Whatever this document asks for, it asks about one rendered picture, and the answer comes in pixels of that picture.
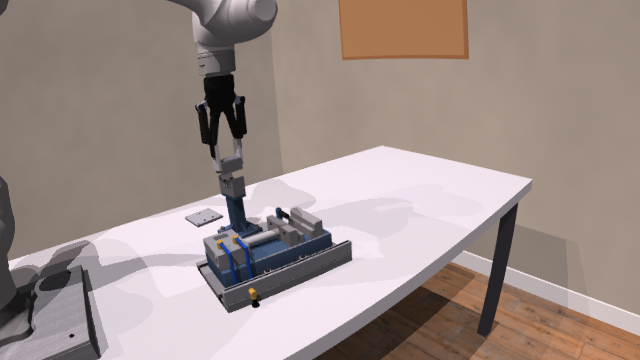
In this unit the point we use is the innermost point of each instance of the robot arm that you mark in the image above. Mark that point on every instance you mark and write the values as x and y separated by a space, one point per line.
232 22

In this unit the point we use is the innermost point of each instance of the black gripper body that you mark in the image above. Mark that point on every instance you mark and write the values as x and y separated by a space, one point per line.
219 83

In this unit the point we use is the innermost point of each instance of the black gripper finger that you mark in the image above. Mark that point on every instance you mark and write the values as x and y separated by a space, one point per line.
210 138
236 124

